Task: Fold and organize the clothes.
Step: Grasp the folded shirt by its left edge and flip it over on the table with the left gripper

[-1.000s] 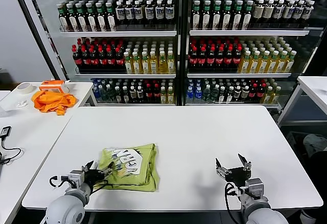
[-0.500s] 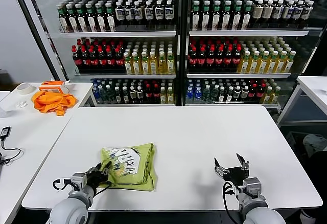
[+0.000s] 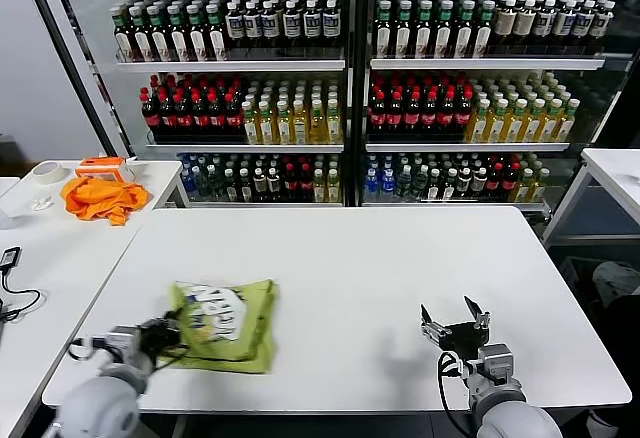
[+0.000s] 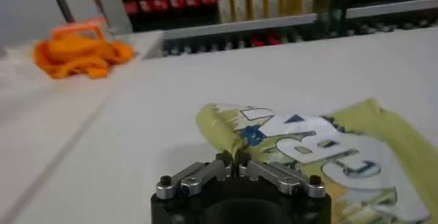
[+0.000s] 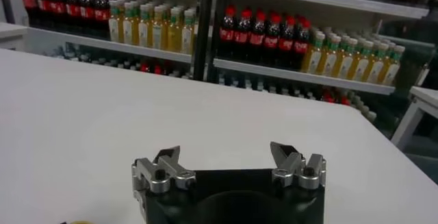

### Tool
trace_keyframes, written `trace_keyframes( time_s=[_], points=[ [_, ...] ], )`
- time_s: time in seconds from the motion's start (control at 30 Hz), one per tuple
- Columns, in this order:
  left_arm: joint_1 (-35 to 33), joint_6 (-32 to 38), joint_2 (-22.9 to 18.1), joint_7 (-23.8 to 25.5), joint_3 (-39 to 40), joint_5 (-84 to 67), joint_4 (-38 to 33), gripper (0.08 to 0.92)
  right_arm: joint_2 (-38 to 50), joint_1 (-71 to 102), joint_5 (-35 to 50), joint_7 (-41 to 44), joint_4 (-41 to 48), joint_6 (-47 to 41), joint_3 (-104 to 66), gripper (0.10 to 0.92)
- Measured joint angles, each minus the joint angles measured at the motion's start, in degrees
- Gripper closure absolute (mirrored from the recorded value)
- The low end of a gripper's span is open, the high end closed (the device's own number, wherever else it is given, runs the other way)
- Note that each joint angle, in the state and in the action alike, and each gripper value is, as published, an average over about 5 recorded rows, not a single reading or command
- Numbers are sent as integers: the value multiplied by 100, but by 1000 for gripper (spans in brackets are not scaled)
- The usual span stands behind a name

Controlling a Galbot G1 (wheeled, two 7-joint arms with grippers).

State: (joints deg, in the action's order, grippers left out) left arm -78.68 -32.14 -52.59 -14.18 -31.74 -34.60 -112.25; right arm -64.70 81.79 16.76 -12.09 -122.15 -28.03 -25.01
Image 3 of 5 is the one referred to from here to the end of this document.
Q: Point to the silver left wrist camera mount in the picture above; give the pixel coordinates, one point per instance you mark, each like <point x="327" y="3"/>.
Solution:
<point x="122" y="340"/>

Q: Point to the white tape roll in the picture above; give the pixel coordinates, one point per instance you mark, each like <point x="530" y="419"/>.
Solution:
<point x="47" y="173"/>

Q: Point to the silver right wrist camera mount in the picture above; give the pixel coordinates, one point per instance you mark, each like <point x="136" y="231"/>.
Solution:
<point x="495" y="358"/>

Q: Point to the crumpled orange cloth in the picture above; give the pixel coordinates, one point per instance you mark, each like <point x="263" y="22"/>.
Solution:
<point x="100" y="200"/>

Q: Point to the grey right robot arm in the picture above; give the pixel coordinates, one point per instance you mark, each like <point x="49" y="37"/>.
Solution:
<point x="515" y="418"/>

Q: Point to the dark bottle white cap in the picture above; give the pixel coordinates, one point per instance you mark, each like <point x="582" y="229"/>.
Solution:
<point x="464" y="184"/>
<point x="479" y="183"/>
<point x="260" y="185"/>
<point x="274" y="185"/>

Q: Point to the dark bottle blue label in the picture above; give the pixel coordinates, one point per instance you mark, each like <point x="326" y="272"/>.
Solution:
<point x="332" y="24"/>
<point x="271" y="24"/>
<point x="544" y="23"/>
<point x="564" y="24"/>
<point x="312" y="24"/>
<point x="253" y="25"/>
<point x="293" y="24"/>
<point x="235" y="25"/>
<point x="583" y="25"/>

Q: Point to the orange and white box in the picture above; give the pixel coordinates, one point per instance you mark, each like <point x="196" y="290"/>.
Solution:
<point x="100" y="168"/>

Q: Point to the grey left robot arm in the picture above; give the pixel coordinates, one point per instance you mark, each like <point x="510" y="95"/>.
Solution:
<point x="95" y="403"/>

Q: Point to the cola bottle red cap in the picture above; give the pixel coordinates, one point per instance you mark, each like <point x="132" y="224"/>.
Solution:
<point x="413" y="118"/>
<point x="292" y="185"/>
<point x="510" y="183"/>
<point x="464" y="118"/>
<point x="430" y="118"/>
<point x="218" y="118"/>
<point x="379" y="118"/>
<point x="168" y="118"/>
<point x="234" y="118"/>
<point x="184" y="118"/>
<point x="151" y="118"/>
<point x="201" y="118"/>
<point x="447" y="118"/>
<point x="396" y="118"/>
<point x="306" y="185"/>
<point x="494" y="183"/>

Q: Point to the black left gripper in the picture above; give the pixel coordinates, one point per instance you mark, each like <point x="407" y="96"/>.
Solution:
<point x="157" y="339"/>

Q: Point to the drink shelf cabinet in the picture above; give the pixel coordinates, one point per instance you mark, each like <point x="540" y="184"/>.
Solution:
<point x="225" y="65"/>
<point x="475" y="64"/>

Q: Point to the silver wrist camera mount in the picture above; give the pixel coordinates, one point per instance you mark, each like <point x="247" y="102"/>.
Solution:
<point x="122" y="340"/>
<point x="495" y="358"/>

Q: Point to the grey white bag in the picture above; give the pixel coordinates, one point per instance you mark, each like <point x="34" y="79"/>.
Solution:
<point x="617" y="283"/>

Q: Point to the black phone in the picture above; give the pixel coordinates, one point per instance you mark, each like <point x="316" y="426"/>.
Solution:
<point x="11" y="258"/>

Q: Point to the white side table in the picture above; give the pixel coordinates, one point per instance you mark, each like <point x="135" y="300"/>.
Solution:
<point x="75" y="258"/>

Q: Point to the black metal frame post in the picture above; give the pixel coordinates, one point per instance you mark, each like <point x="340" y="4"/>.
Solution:
<point x="66" y="45"/>

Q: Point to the white framed table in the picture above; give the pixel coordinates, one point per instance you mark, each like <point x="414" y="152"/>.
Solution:
<point x="615" y="168"/>

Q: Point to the dark bottle green cap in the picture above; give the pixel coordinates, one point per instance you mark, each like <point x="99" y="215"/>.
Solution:
<point x="465" y="33"/>
<point x="424" y="33"/>
<point x="218" y="40"/>
<point x="144" y="40"/>
<point x="125" y="40"/>
<point x="180" y="40"/>
<point x="484" y="33"/>
<point x="444" y="33"/>
<point x="404" y="33"/>
<point x="161" y="40"/>
<point x="199" y="40"/>
<point x="384" y="33"/>

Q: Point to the clear green bottle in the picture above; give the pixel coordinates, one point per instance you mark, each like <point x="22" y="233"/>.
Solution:
<point x="421" y="183"/>
<point x="405" y="183"/>

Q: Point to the dark bottle beige label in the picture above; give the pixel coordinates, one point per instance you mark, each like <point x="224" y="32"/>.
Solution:
<point x="505" y="23"/>
<point x="601" y="25"/>
<point x="525" y="22"/>

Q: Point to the blue water bottle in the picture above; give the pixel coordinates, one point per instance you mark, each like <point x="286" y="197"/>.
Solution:
<point x="188" y="183"/>
<point x="389" y="183"/>
<point x="373" y="183"/>

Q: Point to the light green t-shirt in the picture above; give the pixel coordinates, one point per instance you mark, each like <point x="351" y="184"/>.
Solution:
<point x="250" y="318"/>

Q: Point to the black crate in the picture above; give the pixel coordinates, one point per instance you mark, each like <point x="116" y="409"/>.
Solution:
<point x="580" y="278"/>

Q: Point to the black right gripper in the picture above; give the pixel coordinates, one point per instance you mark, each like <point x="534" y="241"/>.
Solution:
<point x="465" y="339"/>

